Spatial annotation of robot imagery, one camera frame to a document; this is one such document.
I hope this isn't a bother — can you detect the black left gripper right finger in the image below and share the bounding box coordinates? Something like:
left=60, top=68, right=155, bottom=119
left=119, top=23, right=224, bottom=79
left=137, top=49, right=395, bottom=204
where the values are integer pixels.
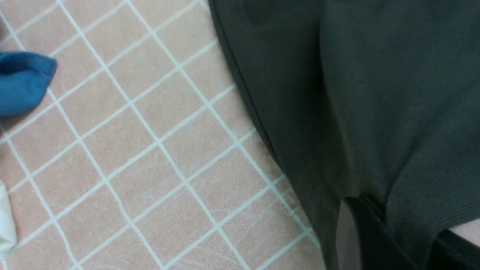
left=427, top=230, right=480, bottom=270

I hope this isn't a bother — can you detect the dark gray long-sleeve top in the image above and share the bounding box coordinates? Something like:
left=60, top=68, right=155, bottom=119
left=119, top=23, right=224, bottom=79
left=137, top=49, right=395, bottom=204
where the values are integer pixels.
left=209, top=0, right=479, bottom=270

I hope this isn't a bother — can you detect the blue garment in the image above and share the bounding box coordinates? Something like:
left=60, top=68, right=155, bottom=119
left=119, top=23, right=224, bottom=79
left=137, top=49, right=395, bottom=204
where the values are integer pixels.
left=0, top=51, right=58, bottom=118

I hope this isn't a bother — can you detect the white garment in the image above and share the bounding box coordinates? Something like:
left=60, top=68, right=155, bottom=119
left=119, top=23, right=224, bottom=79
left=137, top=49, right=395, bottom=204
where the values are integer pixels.
left=0, top=181, right=18, bottom=260

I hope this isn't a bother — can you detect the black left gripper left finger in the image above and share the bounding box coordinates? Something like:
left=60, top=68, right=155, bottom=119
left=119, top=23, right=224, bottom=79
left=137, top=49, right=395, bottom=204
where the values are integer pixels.
left=336, top=198, right=409, bottom=270

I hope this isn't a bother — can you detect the pink checkered tablecloth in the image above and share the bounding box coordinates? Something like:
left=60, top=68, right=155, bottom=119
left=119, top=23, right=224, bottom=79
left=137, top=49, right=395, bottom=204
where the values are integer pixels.
left=0, top=0, right=480, bottom=270

